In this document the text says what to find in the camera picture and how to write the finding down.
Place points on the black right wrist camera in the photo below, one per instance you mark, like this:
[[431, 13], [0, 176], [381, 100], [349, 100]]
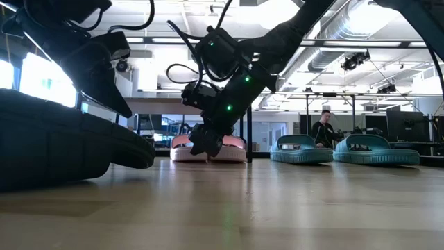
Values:
[[197, 95]]

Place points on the black background table frame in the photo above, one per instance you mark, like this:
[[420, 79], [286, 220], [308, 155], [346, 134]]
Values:
[[307, 118]]

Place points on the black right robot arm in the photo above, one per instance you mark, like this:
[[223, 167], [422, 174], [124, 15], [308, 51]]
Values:
[[295, 31]]

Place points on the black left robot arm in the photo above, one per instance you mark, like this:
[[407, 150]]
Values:
[[69, 8]]

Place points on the black rubber slide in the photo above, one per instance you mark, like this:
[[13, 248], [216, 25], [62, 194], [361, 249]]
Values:
[[45, 146], [133, 152]]

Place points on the black background monitor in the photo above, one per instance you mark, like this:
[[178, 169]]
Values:
[[407, 126]]

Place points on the wooden shelf with black legs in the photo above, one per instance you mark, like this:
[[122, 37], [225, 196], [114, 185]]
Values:
[[156, 106]]

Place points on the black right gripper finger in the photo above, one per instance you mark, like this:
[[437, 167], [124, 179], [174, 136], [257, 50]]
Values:
[[200, 140], [218, 146]]

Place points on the person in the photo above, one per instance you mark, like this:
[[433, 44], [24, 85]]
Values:
[[322, 133]]

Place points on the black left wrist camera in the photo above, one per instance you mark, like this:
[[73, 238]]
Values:
[[111, 43]]

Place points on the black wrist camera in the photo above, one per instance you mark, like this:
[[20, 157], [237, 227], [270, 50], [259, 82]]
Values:
[[111, 43], [197, 95]]

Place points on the black ceiling dome camera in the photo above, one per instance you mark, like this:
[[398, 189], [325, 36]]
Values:
[[122, 66]]

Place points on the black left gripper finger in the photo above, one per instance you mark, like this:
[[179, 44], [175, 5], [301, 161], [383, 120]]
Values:
[[100, 87]]

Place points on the bright window pane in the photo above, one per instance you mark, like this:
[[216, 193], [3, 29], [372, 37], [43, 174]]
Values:
[[41, 83]]

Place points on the green rubber slide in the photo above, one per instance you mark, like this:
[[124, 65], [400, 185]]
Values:
[[378, 158], [298, 156]]

